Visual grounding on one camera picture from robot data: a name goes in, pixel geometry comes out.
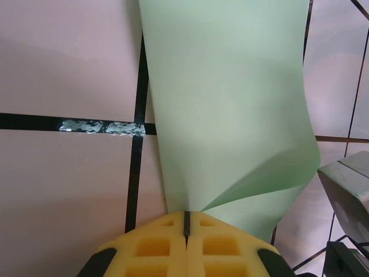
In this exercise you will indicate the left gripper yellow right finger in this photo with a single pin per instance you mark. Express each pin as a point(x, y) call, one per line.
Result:
point(225, 251)

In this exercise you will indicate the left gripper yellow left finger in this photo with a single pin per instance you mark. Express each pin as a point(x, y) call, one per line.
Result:
point(150, 248)

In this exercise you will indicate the light green paper sheet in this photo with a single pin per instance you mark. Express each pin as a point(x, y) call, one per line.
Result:
point(219, 101)

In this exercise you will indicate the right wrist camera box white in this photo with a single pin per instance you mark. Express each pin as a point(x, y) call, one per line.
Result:
point(346, 190)

